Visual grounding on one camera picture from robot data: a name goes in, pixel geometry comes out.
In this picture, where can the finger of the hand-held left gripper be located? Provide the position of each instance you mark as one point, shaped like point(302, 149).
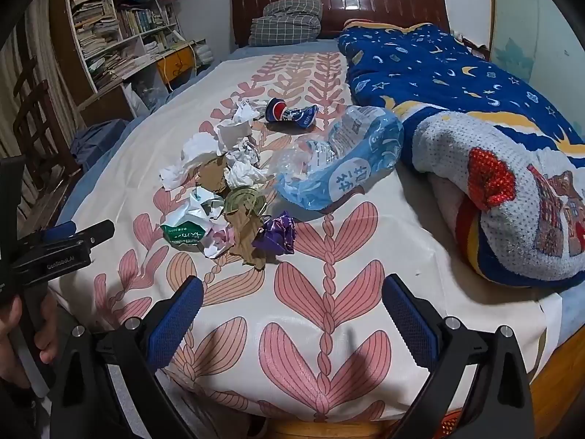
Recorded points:
point(98, 232)
point(61, 229)

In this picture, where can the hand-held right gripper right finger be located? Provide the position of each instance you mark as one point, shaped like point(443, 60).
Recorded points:
point(406, 320)

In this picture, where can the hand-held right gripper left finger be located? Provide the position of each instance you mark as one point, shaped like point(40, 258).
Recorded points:
point(183, 315)

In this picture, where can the white tissue wad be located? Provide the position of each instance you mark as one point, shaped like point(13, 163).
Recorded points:
point(244, 174)

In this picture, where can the person's left hand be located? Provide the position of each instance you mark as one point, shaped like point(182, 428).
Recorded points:
point(45, 334)

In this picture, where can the pink and white crumpled paper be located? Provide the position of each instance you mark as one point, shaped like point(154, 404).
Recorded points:
point(219, 240)

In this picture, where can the green and white crumpled packet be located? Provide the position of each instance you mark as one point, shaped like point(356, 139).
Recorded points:
point(187, 231)

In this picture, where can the dark wooden chair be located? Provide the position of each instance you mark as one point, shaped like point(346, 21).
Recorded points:
point(43, 119)

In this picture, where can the blue cloth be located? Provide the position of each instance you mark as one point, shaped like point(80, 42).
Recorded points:
point(98, 139)

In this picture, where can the pink leaf print sheet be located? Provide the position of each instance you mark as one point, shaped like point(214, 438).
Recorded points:
point(320, 283)

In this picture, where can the brown crumpled paper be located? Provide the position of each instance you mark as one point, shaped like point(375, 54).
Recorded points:
point(247, 238)

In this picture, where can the orange basket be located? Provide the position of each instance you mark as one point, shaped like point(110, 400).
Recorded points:
point(450, 427)

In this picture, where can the crumpled white tissue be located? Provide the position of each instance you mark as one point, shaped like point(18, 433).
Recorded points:
point(194, 153)

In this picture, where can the crumpled purple wrapper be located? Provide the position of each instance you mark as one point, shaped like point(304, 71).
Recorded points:
point(276, 233)

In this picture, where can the brown cardboard piece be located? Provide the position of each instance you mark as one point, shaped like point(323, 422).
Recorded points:
point(211, 174)

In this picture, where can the gold round lid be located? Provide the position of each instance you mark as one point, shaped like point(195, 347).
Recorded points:
point(244, 199)

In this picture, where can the grey knit patterned blanket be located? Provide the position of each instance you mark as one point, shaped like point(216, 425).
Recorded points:
point(512, 219)

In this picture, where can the white plastic bag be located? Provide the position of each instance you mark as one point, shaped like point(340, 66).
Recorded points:
point(146, 89)

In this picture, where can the blue plastic packaging bag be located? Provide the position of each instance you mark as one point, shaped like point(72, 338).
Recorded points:
point(347, 169)

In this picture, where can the large crumpled white paper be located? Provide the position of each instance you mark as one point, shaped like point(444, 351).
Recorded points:
point(233, 133)

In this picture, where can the crumpled printed paper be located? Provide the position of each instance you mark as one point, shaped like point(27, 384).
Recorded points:
point(247, 151)

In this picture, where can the orange cabinet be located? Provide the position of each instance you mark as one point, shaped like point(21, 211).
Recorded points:
point(180, 61)

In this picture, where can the small crumpled white paper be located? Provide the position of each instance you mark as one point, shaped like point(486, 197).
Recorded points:
point(244, 112)

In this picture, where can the white bookshelf with books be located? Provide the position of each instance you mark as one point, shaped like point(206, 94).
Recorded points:
point(105, 23)

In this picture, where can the crushed blue cola can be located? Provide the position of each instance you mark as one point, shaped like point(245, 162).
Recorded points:
point(292, 115)

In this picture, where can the blue star print blanket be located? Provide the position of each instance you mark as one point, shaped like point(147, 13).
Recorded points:
point(434, 68)

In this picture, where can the grey plaid pillow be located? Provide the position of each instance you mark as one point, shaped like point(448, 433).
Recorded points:
point(292, 8)
point(283, 31)

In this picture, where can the dark wooden headboard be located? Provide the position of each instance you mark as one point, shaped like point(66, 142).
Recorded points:
point(374, 4)

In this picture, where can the orange wooden bed frame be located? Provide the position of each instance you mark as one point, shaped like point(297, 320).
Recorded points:
point(557, 375)

